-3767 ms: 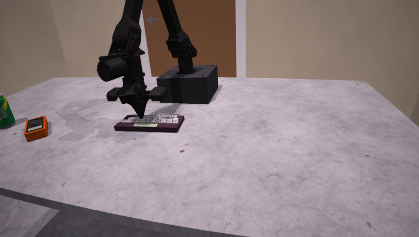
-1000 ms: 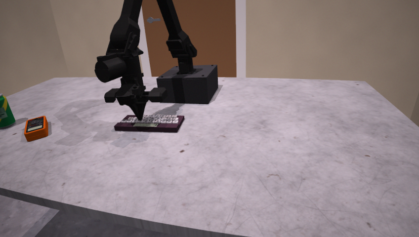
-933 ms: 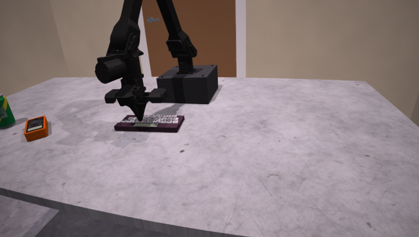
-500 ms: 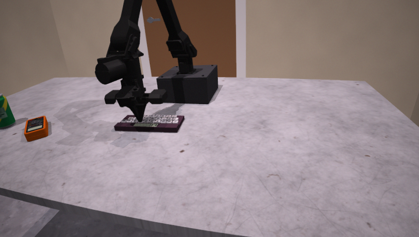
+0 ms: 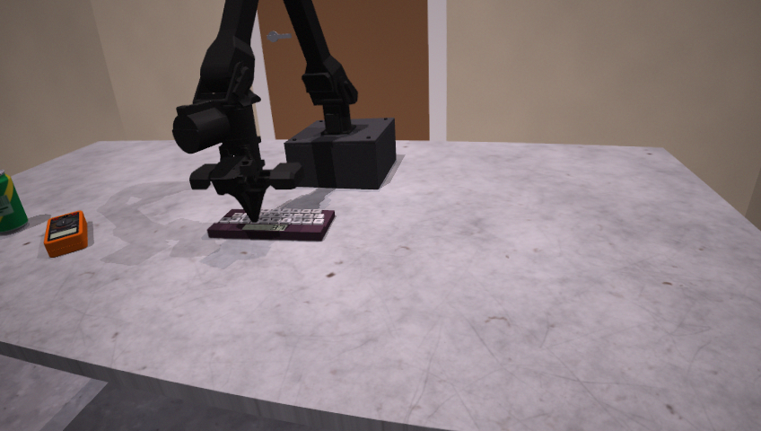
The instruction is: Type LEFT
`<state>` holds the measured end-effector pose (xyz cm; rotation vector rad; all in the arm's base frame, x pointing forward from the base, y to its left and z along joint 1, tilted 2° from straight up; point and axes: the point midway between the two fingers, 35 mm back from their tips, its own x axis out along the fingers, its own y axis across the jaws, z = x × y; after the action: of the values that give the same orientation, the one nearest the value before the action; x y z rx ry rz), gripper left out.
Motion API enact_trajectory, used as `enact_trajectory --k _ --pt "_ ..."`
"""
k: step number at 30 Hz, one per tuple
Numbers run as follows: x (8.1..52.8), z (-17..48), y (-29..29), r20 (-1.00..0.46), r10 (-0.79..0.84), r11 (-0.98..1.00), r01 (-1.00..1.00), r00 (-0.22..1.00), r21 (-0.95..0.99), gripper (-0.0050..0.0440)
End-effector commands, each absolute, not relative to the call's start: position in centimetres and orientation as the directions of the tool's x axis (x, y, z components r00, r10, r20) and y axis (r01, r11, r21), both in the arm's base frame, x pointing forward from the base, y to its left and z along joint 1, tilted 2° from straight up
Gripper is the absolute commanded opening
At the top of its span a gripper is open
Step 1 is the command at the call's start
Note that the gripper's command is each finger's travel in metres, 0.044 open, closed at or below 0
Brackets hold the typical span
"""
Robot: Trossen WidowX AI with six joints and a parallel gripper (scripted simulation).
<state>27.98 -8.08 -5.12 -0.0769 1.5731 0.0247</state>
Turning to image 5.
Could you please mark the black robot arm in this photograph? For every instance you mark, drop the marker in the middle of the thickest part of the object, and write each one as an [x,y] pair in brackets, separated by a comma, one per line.
[229,65]

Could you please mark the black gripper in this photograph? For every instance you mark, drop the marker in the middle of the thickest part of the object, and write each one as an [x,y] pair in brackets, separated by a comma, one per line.
[283,176]

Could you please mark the dark purple keyboard panel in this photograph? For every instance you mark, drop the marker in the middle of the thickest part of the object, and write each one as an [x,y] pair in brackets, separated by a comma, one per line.
[295,225]

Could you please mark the orange pocket multimeter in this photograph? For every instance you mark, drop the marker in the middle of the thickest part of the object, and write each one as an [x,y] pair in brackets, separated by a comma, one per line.
[65,234]

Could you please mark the green drink can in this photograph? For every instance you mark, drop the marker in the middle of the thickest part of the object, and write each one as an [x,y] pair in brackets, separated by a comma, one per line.
[12,215]

